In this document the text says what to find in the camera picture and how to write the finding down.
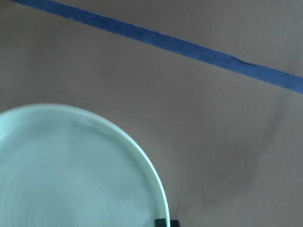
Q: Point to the long horizontal blue tape line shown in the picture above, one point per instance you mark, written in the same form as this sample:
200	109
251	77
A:
169	43

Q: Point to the light green ceramic plate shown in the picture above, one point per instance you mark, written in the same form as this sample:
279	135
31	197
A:
62	166

